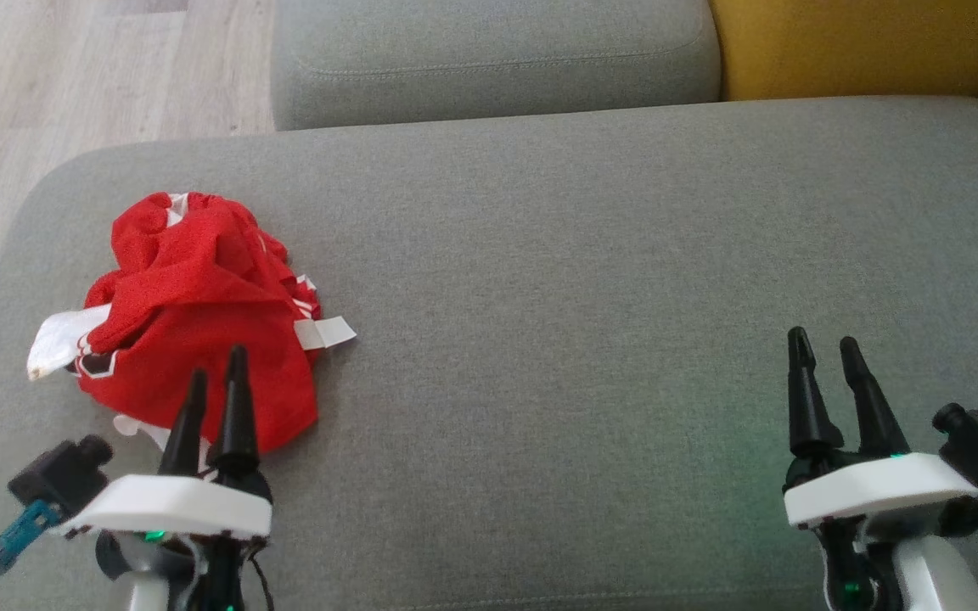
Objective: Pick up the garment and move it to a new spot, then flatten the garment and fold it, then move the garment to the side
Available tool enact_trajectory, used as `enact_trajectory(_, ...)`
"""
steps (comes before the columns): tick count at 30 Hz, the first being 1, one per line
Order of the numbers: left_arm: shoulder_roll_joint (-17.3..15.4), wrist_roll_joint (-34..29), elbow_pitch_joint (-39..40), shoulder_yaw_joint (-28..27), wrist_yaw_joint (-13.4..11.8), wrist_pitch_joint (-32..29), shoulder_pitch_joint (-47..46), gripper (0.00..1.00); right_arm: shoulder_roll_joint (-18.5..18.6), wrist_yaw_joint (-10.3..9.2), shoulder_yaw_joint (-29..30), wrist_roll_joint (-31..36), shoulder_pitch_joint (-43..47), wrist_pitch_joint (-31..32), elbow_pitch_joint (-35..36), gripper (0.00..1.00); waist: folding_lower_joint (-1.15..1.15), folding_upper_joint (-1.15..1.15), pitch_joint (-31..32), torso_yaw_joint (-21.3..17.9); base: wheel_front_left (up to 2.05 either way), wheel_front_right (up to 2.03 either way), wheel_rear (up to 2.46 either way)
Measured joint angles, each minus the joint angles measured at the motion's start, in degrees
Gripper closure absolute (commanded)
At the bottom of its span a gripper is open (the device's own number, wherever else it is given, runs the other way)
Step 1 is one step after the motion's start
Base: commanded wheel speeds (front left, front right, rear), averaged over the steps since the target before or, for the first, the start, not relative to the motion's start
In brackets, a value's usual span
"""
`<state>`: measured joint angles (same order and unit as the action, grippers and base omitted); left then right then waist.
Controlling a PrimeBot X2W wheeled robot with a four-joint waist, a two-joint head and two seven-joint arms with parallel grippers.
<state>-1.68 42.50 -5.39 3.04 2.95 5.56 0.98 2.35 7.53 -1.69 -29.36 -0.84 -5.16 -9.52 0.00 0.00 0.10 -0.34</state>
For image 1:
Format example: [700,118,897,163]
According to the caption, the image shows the grey sofa seat cushion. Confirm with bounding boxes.
[271,0,724,132]

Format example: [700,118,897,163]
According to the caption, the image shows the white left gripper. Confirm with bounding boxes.
[48,345,274,611]

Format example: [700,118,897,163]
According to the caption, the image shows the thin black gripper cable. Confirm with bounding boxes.
[241,543,279,611]

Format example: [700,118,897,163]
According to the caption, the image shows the black cable with blue plug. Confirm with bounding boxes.
[0,499,62,611]

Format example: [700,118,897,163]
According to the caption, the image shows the large yellow sofa back cushion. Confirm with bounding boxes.
[706,0,978,102]

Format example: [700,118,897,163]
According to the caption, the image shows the red shorts with white panel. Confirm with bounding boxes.
[86,191,320,323]

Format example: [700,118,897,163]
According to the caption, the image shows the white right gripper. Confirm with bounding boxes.
[783,326,978,611]

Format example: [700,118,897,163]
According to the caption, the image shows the red jersey with white trim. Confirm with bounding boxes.
[26,284,322,456]

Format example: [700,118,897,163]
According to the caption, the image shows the grey sofa ottoman seat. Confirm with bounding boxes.
[0,95,978,611]

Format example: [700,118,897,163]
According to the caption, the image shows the white paper tag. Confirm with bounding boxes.
[294,316,359,351]

